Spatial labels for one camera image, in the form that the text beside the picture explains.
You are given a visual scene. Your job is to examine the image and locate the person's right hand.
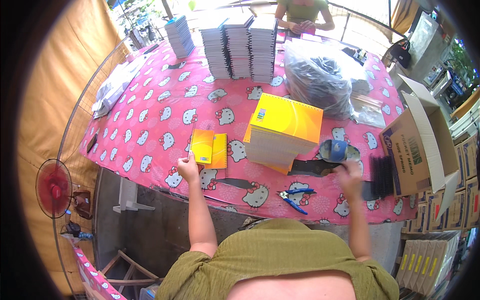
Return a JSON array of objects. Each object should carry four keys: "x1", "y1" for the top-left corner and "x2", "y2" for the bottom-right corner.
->
[{"x1": 332, "y1": 160, "x2": 364, "y2": 202}]

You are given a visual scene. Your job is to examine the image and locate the person's left hand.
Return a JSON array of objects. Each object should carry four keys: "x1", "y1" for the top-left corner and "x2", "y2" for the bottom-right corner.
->
[{"x1": 177, "y1": 151, "x2": 200, "y2": 185}]

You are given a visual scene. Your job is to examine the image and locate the small yellow spiral notebook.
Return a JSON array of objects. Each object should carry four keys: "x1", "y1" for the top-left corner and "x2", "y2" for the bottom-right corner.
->
[{"x1": 190, "y1": 129, "x2": 215, "y2": 165}]

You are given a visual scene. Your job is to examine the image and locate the small orange spiral notebook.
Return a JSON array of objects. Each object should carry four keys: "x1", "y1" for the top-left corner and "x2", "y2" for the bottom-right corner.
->
[{"x1": 204, "y1": 133, "x2": 229, "y2": 170}]

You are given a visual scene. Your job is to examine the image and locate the black plastic cover sheet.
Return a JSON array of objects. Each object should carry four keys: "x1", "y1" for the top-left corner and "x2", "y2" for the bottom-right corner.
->
[
  {"x1": 215, "y1": 177, "x2": 256, "y2": 190},
  {"x1": 287, "y1": 159, "x2": 343, "y2": 178}
]

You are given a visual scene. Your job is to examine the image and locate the row of black binding spirals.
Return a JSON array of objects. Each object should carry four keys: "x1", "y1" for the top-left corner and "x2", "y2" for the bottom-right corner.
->
[{"x1": 369, "y1": 153, "x2": 395, "y2": 200}]

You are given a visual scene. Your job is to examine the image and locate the pink cat print tablecloth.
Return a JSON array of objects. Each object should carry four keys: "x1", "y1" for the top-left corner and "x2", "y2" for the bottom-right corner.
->
[{"x1": 78, "y1": 35, "x2": 419, "y2": 226}]

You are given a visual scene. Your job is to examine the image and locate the empty clear plastic bag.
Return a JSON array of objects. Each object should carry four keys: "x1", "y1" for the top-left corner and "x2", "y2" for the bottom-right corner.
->
[{"x1": 350, "y1": 91, "x2": 387, "y2": 129}]

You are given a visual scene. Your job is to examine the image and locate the open brown cardboard box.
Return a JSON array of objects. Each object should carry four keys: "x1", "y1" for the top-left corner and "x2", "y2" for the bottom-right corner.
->
[{"x1": 379, "y1": 73, "x2": 460, "y2": 223}]

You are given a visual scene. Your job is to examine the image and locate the stack of yellow spiral notebooks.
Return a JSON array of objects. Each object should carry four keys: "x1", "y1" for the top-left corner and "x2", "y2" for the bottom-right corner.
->
[{"x1": 242, "y1": 92, "x2": 324, "y2": 176}]

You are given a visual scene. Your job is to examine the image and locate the clear bag of black spirals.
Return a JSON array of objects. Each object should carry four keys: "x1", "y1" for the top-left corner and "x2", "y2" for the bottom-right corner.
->
[{"x1": 283, "y1": 37, "x2": 371, "y2": 121}]

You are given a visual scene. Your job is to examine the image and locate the heap of white plastic bags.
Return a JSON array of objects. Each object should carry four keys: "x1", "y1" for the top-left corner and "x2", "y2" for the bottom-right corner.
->
[{"x1": 91, "y1": 55, "x2": 151, "y2": 119}]

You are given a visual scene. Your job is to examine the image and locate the person's body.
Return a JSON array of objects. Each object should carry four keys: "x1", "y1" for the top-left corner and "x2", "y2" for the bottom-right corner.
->
[{"x1": 154, "y1": 218, "x2": 400, "y2": 300}]

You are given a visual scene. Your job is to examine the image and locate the brown leather bag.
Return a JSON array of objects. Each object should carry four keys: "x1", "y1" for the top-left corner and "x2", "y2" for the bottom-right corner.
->
[{"x1": 73, "y1": 189, "x2": 94, "y2": 220}]

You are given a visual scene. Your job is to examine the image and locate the stack of brown cartons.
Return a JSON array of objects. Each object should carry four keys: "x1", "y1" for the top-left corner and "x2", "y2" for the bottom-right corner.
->
[{"x1": 401, "y1": 131, "x2": 480, "y2": 234}]

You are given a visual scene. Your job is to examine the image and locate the stacks of grey notebooks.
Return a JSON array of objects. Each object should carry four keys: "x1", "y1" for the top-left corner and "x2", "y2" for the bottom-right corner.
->
[{"x1": 198, "y1": 13, "x2": 279, "y2": 84}]

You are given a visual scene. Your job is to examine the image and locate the stack of blue notebooks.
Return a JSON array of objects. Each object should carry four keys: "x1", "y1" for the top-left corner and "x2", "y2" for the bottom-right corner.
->
[{"x1": 164, "y1": 15, "x2": 196, "y2": 59}]

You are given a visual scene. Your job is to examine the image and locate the wooden stool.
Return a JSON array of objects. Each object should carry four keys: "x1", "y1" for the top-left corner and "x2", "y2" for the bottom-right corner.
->
[{"x1": 98, "y1": 248, "x2": 166, "y2": 298}]

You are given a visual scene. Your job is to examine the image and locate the stack of white cartons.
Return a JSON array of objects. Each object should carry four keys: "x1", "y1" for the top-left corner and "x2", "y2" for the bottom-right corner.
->
[{"x1": 395, "y1": 230, "x2": 462, "y2": 297}]

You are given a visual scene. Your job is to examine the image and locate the black handbag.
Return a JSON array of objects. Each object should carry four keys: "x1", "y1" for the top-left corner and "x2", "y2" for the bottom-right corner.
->
[{"x1": 389, "y1": 39, "x2": 412, "y2": 69}]

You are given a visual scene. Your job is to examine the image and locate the red standing fan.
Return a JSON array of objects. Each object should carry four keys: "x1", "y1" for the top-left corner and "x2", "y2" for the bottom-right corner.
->
[{"x1": 35, "y1": 158, "x2": 73, "y2": 220}]

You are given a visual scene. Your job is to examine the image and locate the small pink clothed table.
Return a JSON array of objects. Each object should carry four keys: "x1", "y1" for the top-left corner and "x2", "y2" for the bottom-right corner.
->
[{"x1": 73, "y1": 247, "x2": 127, "y2": 300}]

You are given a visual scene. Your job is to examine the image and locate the blue handled pliers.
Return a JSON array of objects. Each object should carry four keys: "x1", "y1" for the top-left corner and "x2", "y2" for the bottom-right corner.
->
[{"x1": 276, "y1": 188, "x2": 318, "y2": 216}]

